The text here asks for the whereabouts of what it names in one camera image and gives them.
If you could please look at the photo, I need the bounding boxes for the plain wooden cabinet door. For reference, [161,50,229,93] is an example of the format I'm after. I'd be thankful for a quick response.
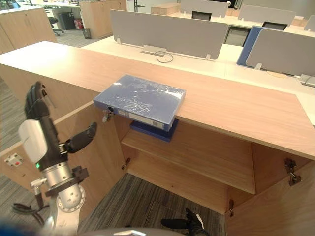
[225,159,315,236]

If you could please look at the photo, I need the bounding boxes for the black office chair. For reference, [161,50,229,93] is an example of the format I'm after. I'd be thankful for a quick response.
[48,16,65,36]

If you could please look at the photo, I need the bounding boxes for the grey rounded desk divider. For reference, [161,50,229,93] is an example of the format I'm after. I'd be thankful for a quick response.
[245,29,315,76]

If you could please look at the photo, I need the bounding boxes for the blue plastic-wrapped folder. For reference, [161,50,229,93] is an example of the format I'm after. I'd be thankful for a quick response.
[93,74,187,131]

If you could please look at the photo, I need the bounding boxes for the low wooden cabinet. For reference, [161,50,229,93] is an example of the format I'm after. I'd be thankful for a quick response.
[0,6,58,55]

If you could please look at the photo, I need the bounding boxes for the wooden cabinet door with keys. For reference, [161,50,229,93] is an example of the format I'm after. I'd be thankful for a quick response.
[0,100,125,222]

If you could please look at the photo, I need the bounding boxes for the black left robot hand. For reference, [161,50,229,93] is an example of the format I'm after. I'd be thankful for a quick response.
[18,81,97,171]

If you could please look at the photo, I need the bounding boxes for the small wooden box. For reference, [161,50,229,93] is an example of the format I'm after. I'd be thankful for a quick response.
[150,3,182,15]

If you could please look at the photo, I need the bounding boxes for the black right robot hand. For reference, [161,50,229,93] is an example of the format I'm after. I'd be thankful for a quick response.
[161,208,210,236]

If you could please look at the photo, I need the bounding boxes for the white latch with red button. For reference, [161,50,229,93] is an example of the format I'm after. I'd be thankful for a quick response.
[4,153,24,168]

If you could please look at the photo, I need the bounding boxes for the tall wooden cabinet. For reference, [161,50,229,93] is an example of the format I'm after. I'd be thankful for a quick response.
[79,0,127,39]

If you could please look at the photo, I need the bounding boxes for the black drawer pedestal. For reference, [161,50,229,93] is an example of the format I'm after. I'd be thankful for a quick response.
[58,12,76,31]

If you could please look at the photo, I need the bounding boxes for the wooden cabinet shelf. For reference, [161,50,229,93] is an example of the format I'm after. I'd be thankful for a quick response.
[121,129,256,195]

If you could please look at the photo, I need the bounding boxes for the silver key bunch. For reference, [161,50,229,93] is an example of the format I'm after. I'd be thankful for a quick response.
[102,109,115,123]

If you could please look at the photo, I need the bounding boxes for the blue divider panel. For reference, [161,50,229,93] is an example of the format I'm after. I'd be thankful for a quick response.
[236,26,263,66]

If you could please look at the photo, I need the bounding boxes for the open wooden office cabinet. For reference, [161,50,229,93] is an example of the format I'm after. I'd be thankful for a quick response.
[0,40,315,215]

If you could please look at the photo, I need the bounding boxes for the long grey desk divider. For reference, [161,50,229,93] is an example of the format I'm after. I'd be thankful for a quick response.
[110,9,229,60]

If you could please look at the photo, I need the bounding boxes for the flat dark blue folder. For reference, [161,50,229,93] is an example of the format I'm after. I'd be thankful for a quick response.
[129,118,180,143]

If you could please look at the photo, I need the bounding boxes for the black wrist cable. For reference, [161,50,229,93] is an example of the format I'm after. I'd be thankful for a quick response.
[11,191,51,226]

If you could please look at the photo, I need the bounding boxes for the grey robot torso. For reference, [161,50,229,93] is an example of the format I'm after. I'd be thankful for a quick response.
[80,227,191,236]

